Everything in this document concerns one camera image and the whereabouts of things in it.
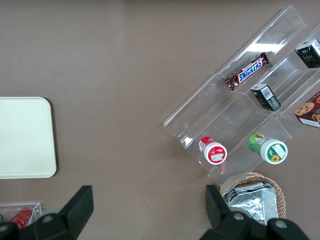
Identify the red cola bottle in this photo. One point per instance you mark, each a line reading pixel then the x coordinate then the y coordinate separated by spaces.
pixel 21 218

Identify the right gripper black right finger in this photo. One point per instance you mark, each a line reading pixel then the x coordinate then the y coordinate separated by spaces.
pixel 225 225

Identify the chocolate chip cookie box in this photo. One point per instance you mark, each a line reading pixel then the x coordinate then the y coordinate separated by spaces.
pixel 310 110

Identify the small black barcode box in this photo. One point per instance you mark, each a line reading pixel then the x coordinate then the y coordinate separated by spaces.
pixel 266 97

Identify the clear acrylic bottle rack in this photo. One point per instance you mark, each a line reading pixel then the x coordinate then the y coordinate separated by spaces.
pixel 36 207

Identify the light wicker basket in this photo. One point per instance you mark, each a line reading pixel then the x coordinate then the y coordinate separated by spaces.
pixel 280 195

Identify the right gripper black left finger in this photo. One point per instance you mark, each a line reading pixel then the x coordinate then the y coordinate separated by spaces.
pixel 72 212

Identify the clear acrylic stepped shelf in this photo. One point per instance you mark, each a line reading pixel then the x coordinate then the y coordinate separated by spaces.
pixel 225 120

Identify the foil wrapped package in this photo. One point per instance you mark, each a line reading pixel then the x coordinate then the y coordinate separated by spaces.
pixel 252 205

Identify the Snickers chocolate bar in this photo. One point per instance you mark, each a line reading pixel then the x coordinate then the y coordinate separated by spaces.
pixel 250 70

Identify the green lidded snack cup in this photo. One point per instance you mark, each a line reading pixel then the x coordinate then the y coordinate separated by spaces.
pixel 272 151

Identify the red lidded snack cup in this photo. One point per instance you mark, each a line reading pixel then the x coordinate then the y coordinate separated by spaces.
pixel 215 152

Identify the cream rectangular plastic tray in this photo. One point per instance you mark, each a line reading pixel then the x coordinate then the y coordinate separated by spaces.
pixel 25 137

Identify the black box gold print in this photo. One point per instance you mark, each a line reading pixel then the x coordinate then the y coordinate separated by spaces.
pixel 308 53

